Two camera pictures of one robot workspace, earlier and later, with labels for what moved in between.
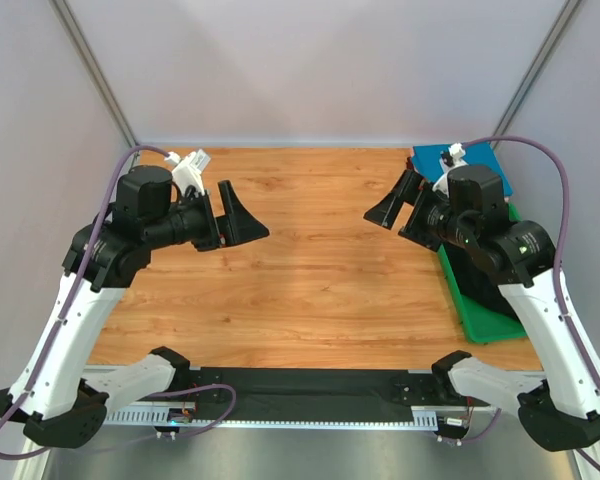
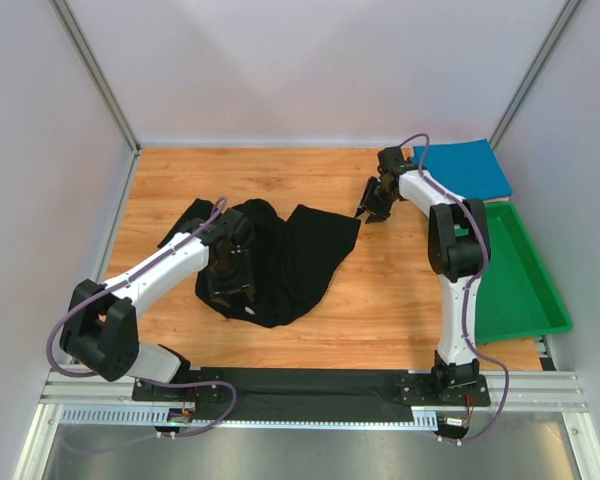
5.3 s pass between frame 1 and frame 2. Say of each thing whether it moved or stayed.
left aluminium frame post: stayed
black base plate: stayed
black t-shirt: moved
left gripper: moved
